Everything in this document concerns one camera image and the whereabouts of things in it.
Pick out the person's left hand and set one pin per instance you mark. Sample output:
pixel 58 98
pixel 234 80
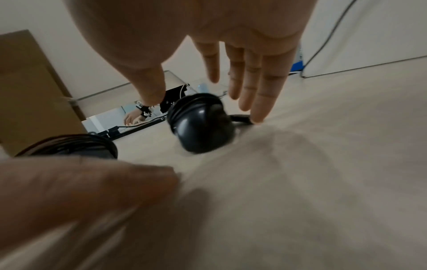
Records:
pixel 66 189

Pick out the person's right hand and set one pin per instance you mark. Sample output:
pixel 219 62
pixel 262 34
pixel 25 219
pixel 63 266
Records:
pixel 186 23

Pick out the black over-ear headphones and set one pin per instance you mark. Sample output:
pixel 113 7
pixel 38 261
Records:
pixel 203 126

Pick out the brown cardboard panel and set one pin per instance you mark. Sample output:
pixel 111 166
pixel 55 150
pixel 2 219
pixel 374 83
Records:
pixel 30 92

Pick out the blue and white box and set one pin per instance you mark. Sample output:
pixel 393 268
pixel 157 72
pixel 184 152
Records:
pixel 297 62

